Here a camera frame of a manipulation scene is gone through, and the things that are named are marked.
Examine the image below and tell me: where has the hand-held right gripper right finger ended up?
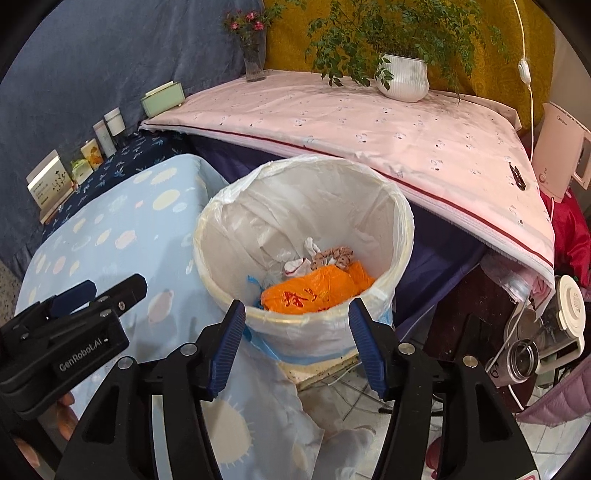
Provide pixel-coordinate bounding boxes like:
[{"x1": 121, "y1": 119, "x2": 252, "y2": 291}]
[{"x1": 348, "y1": 298, "x2": 540, "y2": 480}]

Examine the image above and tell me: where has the glass vase with flowers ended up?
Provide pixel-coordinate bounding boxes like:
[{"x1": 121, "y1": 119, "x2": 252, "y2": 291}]
[{"x1": 224, "y1": 9, "x2": 269, "y2": 83}]

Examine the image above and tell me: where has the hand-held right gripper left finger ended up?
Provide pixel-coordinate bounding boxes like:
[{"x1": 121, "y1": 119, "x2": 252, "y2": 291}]
[{"x1": 67, "y1": 299, "x2": 247, "y2": 480}]

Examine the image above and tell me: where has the white card box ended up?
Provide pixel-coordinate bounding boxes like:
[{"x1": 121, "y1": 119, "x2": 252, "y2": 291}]
[{"x1": 25, "y1": 149, "x2": 75, "y2": 224}]

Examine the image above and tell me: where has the black clip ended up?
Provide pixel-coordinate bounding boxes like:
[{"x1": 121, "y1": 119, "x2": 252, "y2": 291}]
[{"x1": 507, "y1": 162, "x2": 527, "y2": 191}]

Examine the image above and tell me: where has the pale green box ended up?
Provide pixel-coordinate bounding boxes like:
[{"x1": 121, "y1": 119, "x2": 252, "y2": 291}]
[{"x1": 140, "y1": 80, "x2": 186, "y2": 118}]

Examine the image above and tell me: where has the red jacket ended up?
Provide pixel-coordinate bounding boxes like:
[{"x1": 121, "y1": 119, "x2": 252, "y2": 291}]
[{"x1": 549, "y1": 189, "x2": 591, "y2": 289}]

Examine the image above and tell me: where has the dark blue floral cloth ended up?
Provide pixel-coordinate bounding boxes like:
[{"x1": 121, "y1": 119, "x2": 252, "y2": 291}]
[{"x1": 41, "y1": 131, "x2": 195, "y2": 241}]

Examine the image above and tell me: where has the green packet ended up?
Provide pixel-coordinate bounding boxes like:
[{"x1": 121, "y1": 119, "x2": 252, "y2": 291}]
[{"x1": 69, "y1": 158, "x2": 94, "y2": 185}]

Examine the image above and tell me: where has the pink printed cloth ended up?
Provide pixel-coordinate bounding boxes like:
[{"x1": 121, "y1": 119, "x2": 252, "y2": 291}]
[{"x1": 139, "y1": 69, "x2": 555, "y2": 289}]

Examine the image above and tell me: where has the mustard yellow cloth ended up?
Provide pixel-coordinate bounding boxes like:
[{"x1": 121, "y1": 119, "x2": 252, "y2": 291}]
[{"x1": 263, "y1": 0, "x2": 555, "y2": 121}]

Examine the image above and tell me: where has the pink white appliance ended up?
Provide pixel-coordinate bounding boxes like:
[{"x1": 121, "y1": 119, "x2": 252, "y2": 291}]
[{"x1": 531, "y1": 102, "x2": 591, "y2": 204}]

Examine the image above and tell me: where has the dark brown wooden cabinet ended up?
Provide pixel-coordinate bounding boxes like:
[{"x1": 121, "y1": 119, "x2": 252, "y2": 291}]
[{"x1": 429, "y1": 265, "x2": 532, "y2": 411}]

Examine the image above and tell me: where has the white cable with switch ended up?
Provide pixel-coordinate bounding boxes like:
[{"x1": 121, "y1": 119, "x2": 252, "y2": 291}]
[{"x1": 512, "y1": 0, "x2": 539, "y2": 167}]

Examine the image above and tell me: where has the white kettle with cord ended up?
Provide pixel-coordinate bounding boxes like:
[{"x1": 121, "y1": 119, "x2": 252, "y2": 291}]
[{"x1": 517, "y1": 274, "x2": 587, "y2": 370}]

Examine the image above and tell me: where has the white bottle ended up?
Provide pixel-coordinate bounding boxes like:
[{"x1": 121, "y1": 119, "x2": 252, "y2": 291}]
[{"x1": 92, "y1": 119, "x2": 117, "y2": 158}]

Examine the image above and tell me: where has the person's left hand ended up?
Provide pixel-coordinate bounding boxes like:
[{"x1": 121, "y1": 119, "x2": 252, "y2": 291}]
[{"x1": 54, "y1": 392, "x2": 80, "y2": 439}]

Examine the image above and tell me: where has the orange printed carton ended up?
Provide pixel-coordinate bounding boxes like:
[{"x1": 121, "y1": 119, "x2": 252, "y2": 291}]
[{"x1": 80, "y1": 138, "x2": 103, "y2": 169}]

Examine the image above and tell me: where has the pink quilted jacket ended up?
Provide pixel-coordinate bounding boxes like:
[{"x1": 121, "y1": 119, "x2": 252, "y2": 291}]
[{"x1": 517, "y1": 355, "x2": 591, "y2": 428}]

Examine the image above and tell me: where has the green plant in white pot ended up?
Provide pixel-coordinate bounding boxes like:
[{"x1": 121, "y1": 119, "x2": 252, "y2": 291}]
[{"x1": 263, "y1": 0, "x2": 509, "y2": 103}]

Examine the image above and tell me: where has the pale wooden board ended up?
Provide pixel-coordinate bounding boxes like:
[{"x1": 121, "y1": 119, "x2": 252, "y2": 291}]
[{"x1": 277, "y1": 348, "x2": 363, "y2": 392}]

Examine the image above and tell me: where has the white lined waste bin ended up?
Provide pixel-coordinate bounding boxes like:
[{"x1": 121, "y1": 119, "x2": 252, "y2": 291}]
[{"x1": 193, "y1": 154, "x2": 415, "y2": 365}]

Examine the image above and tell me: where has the orange plastic bag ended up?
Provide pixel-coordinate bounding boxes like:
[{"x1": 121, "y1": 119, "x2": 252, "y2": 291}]
[{"x1": 260, "y1": 261, "x2": 376, "y2": 315}]

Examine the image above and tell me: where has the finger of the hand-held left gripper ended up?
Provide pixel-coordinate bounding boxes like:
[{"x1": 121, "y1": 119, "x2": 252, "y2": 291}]
[
  {"x1": 0, "y1": 279, "x2": 99, "y2": 340},
  {"x1": 51, "y1": 273, "x2": 149, "y2": 324}
]

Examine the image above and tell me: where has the blue-grey backdrop cloth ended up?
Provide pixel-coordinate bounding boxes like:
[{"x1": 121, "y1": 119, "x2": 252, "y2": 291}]
[{"x1": 0, "y1": 0, "x2": 266, "y2": 278}]

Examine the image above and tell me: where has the white jar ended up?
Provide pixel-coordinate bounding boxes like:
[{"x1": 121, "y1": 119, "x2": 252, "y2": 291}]
[{"x1": 104, "y1": 107, "x2": 125, "y2": 138}]

